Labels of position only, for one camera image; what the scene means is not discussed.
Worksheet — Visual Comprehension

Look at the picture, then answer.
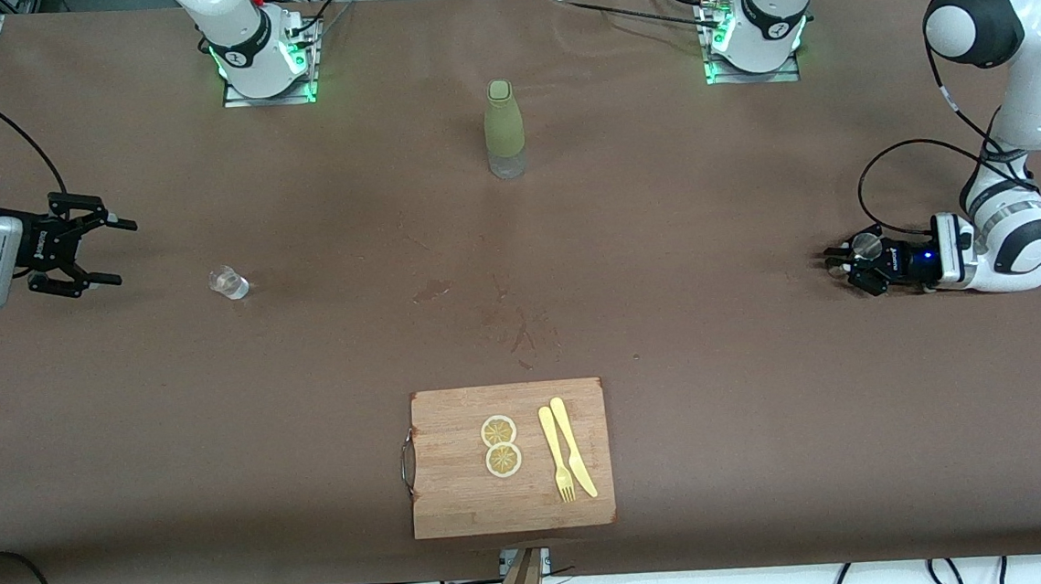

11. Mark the yellow plastic knife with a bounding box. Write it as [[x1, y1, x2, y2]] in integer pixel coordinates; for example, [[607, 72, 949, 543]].
[[549, 394, 600, 501]]

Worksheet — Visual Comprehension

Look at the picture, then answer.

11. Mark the yellow plastic fork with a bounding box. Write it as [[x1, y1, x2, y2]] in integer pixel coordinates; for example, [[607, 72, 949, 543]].
[[537, 404, 579, 505]]

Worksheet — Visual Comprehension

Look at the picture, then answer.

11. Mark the green sleeved glass bottle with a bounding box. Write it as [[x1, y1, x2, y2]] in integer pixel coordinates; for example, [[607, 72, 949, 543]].
[[480, 77, 531, 183]]

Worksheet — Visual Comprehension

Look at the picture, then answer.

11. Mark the black power cable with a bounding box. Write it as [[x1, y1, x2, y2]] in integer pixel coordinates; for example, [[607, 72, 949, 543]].
[[550, 0, 716, 39]]

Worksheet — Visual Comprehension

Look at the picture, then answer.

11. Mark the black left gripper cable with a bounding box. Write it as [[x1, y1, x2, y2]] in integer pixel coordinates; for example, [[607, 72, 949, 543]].
[[853, 133, 1004, 243]]

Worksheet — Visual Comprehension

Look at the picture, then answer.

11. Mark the small clear measuring cup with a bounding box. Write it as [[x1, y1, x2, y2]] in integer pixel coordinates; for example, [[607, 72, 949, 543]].
[[207, 263, 252, 303]]

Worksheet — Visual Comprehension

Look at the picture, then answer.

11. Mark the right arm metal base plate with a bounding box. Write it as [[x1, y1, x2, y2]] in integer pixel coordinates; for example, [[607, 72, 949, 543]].
[[218, 17, 326, 111]]

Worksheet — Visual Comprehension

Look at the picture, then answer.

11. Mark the small clear glass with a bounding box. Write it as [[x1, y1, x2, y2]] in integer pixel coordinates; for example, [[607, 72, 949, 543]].
[[849, 228, 887, 262]]

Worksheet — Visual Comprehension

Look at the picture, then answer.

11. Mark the silver metal bracket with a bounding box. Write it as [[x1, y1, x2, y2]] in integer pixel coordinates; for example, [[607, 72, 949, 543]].
[[499, 547, 553, 577]]

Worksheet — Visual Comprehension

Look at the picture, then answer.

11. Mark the wooden cutting board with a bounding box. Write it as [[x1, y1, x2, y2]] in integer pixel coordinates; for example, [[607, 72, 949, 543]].
[[397, 376, 619, 542]]

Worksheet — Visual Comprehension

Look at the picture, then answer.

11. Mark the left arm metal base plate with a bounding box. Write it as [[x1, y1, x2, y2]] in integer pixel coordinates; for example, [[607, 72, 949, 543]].
[[695, 0, 802, 89]]

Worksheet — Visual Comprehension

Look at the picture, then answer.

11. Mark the lemon slice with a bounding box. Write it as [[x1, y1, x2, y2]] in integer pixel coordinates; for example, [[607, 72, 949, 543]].
[[483, 441, 526, 481], [480, 414, 519, 450]]

